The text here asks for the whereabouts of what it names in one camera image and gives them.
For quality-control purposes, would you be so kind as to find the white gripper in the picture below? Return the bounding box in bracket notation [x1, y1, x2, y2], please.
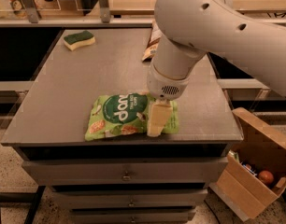
[147, 61, 190, 137]

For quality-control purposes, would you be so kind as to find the green rice chip bag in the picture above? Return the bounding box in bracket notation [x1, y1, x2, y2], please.
[84, 92, 180, 142]

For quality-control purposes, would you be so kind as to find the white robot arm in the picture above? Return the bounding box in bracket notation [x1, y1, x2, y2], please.
[147, 0, 286, 137]

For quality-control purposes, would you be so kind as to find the brown chip bag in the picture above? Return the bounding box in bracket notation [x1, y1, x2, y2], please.
[142, 21, 162, 62]

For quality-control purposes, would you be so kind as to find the grey drawer cabinet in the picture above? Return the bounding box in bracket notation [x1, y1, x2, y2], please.
[2, 28, 241, 224]

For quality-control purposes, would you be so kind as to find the blue snack packet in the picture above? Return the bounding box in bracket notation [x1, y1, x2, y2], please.
[240, 161, 258, 176]

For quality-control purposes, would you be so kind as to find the cardboard box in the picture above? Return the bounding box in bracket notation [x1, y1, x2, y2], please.
[211, 108, 286, 221]

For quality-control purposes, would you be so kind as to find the green yellow sponge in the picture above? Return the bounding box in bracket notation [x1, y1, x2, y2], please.
[64, 30, 95, 51]

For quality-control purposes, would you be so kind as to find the red apple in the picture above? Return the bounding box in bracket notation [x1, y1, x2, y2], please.
[258, 170, 274, 186]

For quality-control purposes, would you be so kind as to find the wooden shelf with metal posts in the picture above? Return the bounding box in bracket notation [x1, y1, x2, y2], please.
[0, 0, 286, 28]

